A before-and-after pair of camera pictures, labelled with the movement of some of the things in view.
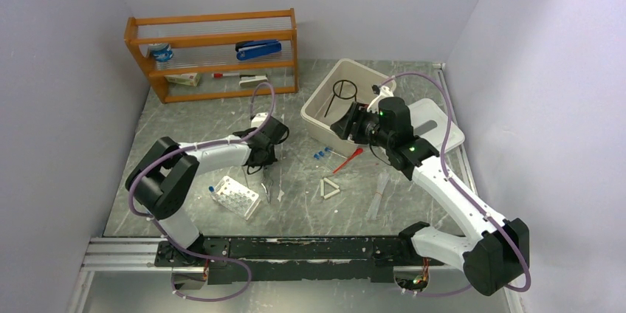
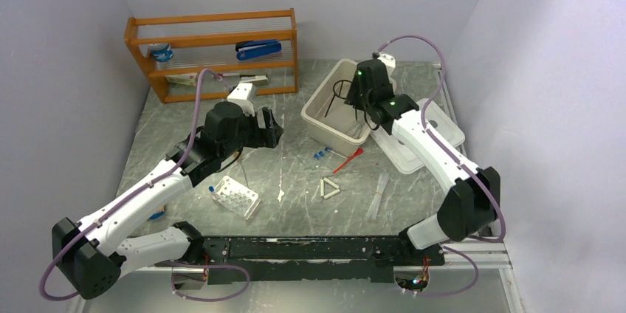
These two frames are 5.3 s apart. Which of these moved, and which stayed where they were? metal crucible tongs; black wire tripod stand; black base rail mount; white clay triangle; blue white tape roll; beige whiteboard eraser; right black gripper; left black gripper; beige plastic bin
Moved: right black gripper; metal crucible tongs; left black gripper
Stayed: black base rail mount; blue white tape roll; beige plastic bin; white clay triangle; black wire tripod stand; beige whiteboard eraser
